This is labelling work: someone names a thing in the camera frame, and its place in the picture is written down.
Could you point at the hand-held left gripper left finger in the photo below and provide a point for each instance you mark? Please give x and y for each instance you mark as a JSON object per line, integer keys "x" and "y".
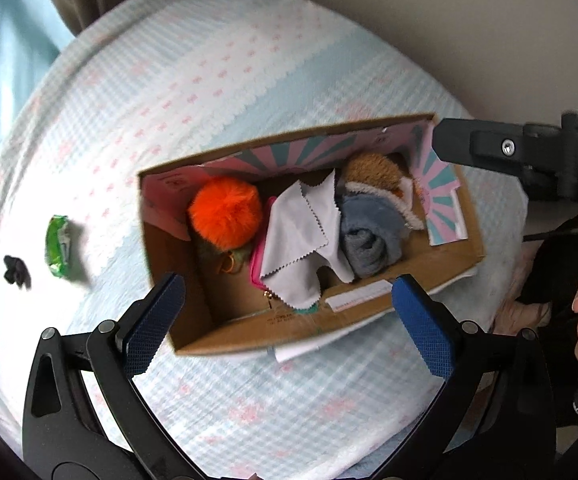
{"x": 151, "y": 330}

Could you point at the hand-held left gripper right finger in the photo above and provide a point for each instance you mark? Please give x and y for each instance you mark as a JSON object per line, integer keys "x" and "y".
{"x": 424, "y": 330}

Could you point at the patterned cardboard box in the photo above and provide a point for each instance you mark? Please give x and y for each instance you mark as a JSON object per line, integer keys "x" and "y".
{"x": 249, "y": 320}

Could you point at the grey sock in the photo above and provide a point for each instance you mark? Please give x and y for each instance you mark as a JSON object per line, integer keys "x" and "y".
{"x": 369, "y": 235}

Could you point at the brown plush toy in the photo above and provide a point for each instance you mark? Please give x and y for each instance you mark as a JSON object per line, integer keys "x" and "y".
{"x": 376, "y": 170}

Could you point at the pink zip pouch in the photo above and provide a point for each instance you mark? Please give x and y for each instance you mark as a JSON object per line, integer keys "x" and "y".
{"x": 258, "y": 265}

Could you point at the orange fluffy pompom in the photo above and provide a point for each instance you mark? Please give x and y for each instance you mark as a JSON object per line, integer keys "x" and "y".
{"x": 224, "y": 212}

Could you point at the white lens cloth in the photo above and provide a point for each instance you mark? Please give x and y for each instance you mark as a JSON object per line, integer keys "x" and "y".
{"x": 299, "y": 225}

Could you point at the green snack packet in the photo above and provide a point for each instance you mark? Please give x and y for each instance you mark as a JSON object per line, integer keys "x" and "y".
{"x": 58, "y": 245}

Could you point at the light blue hanging cloth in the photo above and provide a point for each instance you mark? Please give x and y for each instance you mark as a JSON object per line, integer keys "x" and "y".
{"x": 9, "y": 35}

